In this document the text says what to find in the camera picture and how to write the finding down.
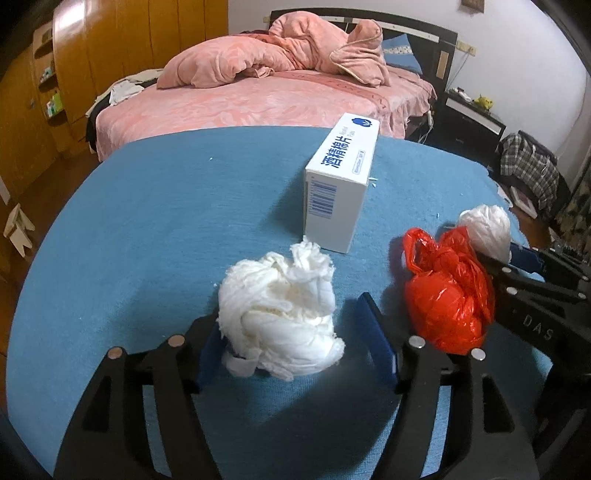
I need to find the white cardboard box blue print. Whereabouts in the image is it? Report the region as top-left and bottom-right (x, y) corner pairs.
(303, 112), (382, 254)

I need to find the plaid bag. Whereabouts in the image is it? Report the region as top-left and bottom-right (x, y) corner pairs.
(498, 131), (572, 219)

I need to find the large white tissue wad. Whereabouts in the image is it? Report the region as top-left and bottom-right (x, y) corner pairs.
(217, 237), (346, 382)

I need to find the dark nightstand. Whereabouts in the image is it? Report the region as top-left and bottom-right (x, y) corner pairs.
(431, 89), (507, 168)

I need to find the pile of clothes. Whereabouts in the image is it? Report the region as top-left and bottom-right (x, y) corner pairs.
(85, 78), (161, 145)

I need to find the wooden wardrobe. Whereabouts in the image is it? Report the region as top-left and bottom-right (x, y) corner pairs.
(0, 0), (230, 205)

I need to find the blue pillow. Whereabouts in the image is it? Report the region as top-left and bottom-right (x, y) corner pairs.
(380, 33), (424, 75)

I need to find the bed with pink sheet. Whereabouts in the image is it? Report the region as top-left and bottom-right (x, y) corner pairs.
(85, 9), (459, 163)

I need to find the pink duvet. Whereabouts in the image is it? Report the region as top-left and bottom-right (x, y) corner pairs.
(156, 11), (391, 89)

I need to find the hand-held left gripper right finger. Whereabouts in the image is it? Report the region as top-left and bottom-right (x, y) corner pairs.
(358, 292), (541, 480)

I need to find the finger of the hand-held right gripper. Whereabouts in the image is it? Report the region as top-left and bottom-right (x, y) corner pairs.
(475, 251), (588, 305)
(510, 244), (591, 289)

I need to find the red plastic bag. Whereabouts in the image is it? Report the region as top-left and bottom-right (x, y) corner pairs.
(402, 227), (496, 356)

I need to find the white cable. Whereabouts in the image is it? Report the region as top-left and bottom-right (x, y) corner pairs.
(414, 108), (437, 142)

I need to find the dark wooden headboard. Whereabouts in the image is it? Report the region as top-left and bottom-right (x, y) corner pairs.
(269, 9), (459, 94)

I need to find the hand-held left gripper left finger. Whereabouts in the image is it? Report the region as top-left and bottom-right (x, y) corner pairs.
(53, 309), (228, 480)

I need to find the white stool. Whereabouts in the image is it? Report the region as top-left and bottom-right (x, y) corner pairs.
(3, 203), (36, 257)

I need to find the white picture frame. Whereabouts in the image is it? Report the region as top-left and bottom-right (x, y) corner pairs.
(510, 186), (539, 219)

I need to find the patterned curtain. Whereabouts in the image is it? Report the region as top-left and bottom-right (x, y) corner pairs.
(551, 151), (591, 260)

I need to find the small white tissue wad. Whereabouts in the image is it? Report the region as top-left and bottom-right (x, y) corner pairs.
(457, 204), (513, 265)

